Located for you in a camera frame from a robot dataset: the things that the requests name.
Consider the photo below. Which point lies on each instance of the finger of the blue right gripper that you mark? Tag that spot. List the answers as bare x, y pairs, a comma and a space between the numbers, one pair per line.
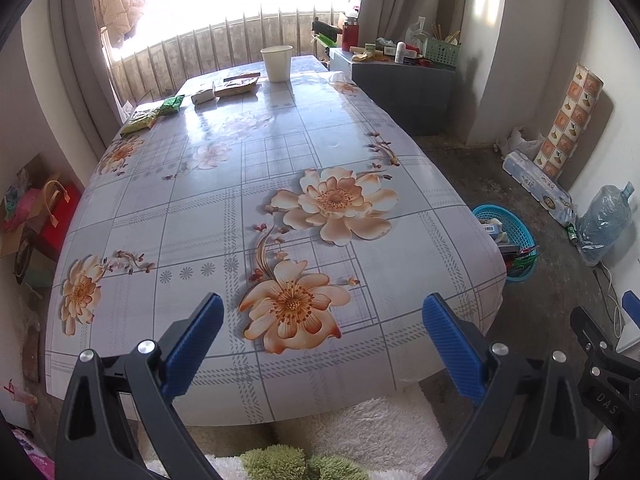
631, 305

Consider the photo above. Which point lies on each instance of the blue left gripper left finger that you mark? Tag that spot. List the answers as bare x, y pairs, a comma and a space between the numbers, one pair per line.
185, 344

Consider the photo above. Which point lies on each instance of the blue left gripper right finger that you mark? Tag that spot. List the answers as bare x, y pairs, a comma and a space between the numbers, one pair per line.
460, 345

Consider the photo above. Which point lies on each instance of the blue plastic trash basket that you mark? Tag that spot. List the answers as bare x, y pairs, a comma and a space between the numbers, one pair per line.
517, 246

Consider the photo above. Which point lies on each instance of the large clear water jug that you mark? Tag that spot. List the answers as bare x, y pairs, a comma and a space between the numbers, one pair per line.
604, 221

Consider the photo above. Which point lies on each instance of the white fluffy rug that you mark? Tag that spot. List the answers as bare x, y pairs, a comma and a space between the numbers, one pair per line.
393, 437

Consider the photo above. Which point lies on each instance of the green fluffy slipper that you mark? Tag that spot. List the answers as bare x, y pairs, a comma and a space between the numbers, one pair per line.
282, 462

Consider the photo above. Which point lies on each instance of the white egg carton pack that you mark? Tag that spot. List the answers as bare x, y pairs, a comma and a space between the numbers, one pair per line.
547, 194

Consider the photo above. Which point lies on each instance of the floral tablecloth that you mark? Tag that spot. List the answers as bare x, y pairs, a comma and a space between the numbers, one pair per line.
316, 219

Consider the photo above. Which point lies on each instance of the red gift bag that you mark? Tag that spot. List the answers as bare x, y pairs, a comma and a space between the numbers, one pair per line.
60, 203

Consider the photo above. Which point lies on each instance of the yellow green snack packet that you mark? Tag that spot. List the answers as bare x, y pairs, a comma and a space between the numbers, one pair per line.
140, 120

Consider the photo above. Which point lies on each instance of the small green packet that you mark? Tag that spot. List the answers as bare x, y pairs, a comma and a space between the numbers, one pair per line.
170, 106

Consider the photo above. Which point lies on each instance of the small white box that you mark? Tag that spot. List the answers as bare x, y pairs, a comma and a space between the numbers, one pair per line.
203, 96

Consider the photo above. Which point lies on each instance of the dark grey cabinet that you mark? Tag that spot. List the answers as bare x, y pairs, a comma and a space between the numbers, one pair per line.
415, 96

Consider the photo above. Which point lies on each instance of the orange brown snack packet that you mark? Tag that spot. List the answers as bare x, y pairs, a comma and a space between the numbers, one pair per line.
236, 85

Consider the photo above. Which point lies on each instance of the green plastic basket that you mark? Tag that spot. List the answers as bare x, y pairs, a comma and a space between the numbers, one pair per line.
441, 52

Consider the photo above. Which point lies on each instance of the white paper cup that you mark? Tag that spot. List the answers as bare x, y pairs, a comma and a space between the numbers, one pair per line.
277, 61

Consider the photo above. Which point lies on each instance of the grey left curtain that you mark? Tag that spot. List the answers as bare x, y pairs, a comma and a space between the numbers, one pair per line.
78, 50

